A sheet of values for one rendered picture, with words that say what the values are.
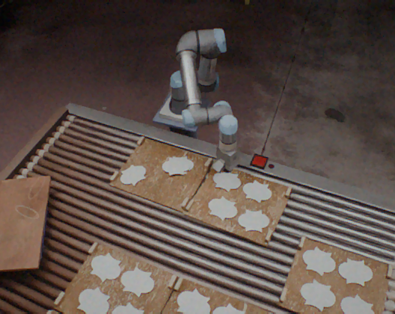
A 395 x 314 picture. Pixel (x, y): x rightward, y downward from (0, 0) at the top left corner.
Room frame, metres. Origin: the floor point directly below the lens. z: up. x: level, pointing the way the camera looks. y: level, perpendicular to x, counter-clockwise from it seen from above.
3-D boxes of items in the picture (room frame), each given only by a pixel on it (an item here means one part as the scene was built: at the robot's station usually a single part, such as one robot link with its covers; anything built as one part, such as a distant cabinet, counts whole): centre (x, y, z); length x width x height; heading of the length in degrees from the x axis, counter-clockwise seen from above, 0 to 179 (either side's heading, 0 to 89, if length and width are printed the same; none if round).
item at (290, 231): (1.27, -0.04, 0.90); 1.95 x 0.05 x 0.05; 63
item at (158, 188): (1.44, 0.15, 0.93); 0.41 x 0.35 x 0.02; 62
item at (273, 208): (1.23, -0.22, 0.93); 0.41 x 0.35 x 0.02; 60
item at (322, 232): (1.31, -0.06, 0.90); 1.95 x 0.05 x 0.05; 63
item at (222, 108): (1.45, -0.14, 1.29); 0.11 x 0.11 x 0.08; 5
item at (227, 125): (1.36, -0.17, 1.29); 0.09 x 0.08 x 0.11; 5
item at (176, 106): (1.97, 0.03, 0.95); 0.15 x 0.15 x 0.10
